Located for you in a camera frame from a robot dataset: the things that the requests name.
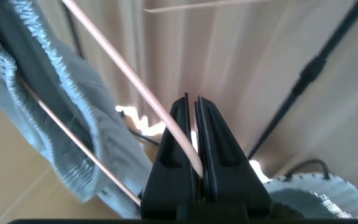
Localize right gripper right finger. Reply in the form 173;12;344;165
194;95;273;219

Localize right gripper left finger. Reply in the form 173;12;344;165
140;92;200;219

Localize pale grey shorts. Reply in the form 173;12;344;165
0;0;154;219

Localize pink clothes hanger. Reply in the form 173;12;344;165
17;0;204;207
144;0;273;13

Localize white laundry basket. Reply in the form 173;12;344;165
263;158;358;219

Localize black clothes rack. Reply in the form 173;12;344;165
62;0;358;160

